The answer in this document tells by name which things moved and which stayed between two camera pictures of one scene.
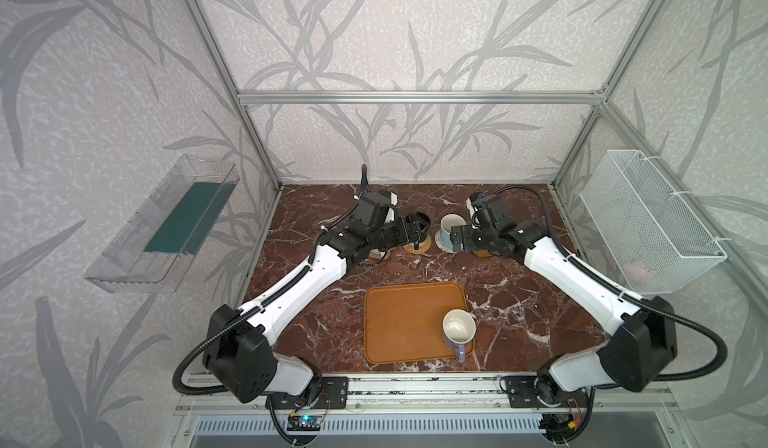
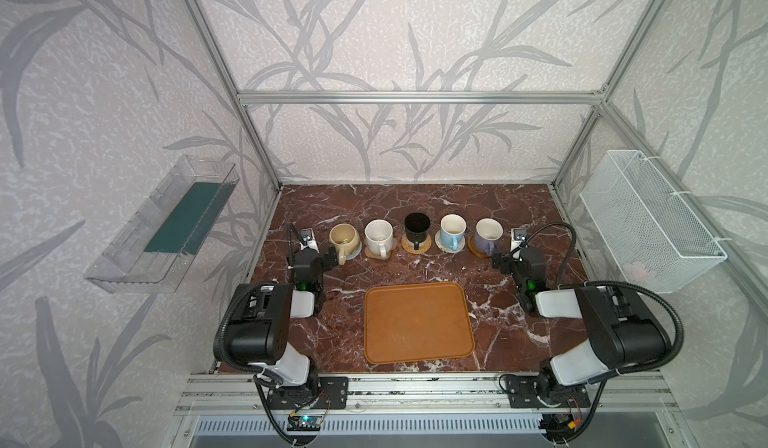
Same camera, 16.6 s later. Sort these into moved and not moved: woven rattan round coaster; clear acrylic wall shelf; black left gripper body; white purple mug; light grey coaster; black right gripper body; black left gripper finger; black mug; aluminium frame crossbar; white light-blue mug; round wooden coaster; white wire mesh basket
Moved: white purple mug; black left gripper finger; black right gripper body; black left gripper body
Not moved: clear acrylic wall shelf; light grey coaster; round wooden coaster; black mug; white wire mesh basket; woven rattan round coaster; white light-blue mug; aluminium frame crossbar
